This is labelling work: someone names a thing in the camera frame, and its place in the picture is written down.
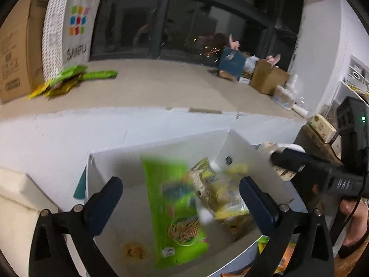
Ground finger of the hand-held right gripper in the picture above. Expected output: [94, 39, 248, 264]
[270, 151, 366, 200]

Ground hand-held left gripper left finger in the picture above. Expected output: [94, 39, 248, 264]
[29, 177, 124, 277]

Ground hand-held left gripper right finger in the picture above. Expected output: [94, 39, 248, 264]
[239, 177, 335, 277]

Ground white cardboard box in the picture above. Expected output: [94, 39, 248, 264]
[85, 128, 307, 277]

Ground large green snack packet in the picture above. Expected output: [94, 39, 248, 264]
[141, 156, 209, 269]

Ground person's right hand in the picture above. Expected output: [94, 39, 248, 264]
[339, 199, 369, 246]

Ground dark wooden side cabinet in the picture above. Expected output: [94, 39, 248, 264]
[293, 125, 345, 169]

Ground pile of mixed snack packets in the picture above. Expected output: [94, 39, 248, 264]
[187, 157, 258, 241]

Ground opened beige tissue pack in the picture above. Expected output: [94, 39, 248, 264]
[257, 141, 307, 181]

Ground white roll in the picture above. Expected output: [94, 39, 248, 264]
[292, 105, 309, 118]

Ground orange snack packet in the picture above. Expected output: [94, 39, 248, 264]
[275, 243, 295, 274]

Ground white drawer organizer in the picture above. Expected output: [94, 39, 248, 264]
[342, 54, 369, 94]

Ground clear plastic container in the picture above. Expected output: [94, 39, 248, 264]
[272, 86, 296, 110]

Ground cream sofa cushion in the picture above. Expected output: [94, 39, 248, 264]
[0, 166, 59, 277]

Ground small open cardboard box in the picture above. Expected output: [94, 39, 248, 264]
[250, 59, 290, 96]

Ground long green snack packet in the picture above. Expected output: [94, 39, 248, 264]
[82, 70, 119, 81]

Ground pile of green yellow packets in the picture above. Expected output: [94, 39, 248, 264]
[27, 65, 88, 101]

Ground brown packet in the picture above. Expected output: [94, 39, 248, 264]
[208, 68, 240, 83]

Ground blue paper bag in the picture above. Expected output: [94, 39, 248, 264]
[218, 48, 247, 80]

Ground white paper shopping bag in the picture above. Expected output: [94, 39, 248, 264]
[42, 0, 107, 82]

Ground large brown cardboard box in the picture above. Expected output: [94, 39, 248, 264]
[0, 0, 52, 104]

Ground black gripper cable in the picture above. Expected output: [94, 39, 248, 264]
[347, 172, 369, 228]

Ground dark window frame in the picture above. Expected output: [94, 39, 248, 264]
[89, 0, 304, 65]

